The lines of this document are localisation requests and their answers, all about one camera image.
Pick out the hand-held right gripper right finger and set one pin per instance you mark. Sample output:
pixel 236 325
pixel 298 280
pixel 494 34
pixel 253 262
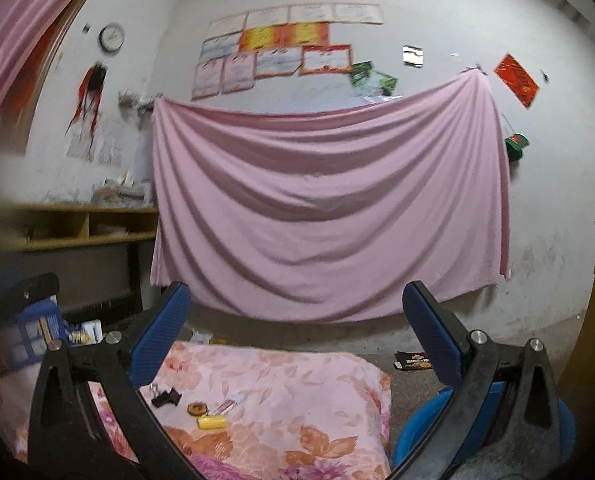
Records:
pixel 432 335

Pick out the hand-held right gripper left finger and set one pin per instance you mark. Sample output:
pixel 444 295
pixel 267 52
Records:
pixel 160 335

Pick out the yellow small item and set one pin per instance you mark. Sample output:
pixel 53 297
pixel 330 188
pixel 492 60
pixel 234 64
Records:
pixel 211 421

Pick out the blue plastic basin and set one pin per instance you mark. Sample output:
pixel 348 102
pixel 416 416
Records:
pixel 417 440

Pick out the black snack wrapper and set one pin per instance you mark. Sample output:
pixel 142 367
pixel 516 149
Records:
pixel 413 361

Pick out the white paper scrap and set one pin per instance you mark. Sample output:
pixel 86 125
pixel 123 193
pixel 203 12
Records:
pixel 201 336

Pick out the blue cardboard box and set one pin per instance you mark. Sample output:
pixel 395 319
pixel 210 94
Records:
pixel 30 332

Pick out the black binder clip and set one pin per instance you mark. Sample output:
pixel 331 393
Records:
pixel 167 398

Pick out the white box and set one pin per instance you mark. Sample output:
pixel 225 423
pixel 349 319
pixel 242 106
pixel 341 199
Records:
pixel 90 331

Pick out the brown round item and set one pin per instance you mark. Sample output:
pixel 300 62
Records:
pixel 197 409

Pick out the white red wrapper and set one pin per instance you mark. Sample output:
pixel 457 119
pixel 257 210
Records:
pixel 229 403

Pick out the wooden desk shelf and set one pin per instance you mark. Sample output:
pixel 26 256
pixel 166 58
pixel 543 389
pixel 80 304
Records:
pixel 77 210

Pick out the pink floral blanket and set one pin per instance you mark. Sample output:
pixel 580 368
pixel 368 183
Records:
pixel 287 410

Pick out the pile of papers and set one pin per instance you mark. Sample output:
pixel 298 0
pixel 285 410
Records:
pixel 122 191

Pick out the pink hanging sheet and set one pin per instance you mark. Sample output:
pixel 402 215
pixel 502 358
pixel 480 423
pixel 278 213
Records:
pixel 327 185

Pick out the green cap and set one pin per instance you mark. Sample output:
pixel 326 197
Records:
pixel 516 146

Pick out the red black hanging ornament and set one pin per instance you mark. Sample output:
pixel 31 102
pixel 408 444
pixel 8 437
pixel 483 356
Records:
pixel 90 90

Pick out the green photo print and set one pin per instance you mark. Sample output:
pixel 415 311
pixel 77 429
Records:
pixel 382 84
pixel 360 74

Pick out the pink curtain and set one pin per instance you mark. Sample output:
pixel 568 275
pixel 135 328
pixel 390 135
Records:
pixel 12 25

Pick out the red paper square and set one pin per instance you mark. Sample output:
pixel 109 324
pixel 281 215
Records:
pixel 516 80

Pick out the white wall paper sheets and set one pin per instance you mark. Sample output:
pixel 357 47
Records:
pixel 95 145

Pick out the round wall clock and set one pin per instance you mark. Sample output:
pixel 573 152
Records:
pixel 112 37

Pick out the black white wall sticker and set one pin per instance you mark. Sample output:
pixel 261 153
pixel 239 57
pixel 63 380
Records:
pixel 412 55

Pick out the group of wall certificates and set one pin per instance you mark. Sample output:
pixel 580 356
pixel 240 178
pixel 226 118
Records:
pixel 277 45

